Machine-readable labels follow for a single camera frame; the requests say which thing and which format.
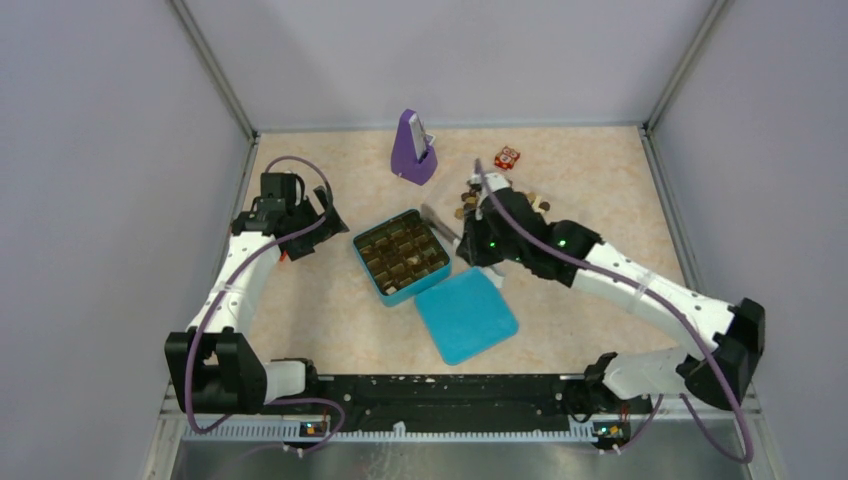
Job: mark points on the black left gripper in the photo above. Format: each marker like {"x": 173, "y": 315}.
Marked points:
{"x": 300, "y": 247}

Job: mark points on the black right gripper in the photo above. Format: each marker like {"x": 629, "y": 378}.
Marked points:
{"x": 471, "y": 247}

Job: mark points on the teal box lid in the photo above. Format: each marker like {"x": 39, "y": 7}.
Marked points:
{"x": 465, "y": 316}

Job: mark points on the teal chocolate box with tray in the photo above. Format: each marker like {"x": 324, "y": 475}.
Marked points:
{"x": 383, "y": 251}

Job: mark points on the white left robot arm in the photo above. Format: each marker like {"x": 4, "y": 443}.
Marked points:
{"x": 212, "y": 364}

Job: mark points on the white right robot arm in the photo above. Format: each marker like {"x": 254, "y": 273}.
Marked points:
{"x": 718, "y": 344}

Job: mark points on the red small candy box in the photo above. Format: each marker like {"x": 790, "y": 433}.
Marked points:
{"x": 507, "y": 158}

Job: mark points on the purple phone stand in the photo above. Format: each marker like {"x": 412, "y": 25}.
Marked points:
{"x": 413, "y": 155}

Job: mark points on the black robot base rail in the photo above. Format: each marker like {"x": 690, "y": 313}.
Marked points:
{"x": 559, "y": 407}

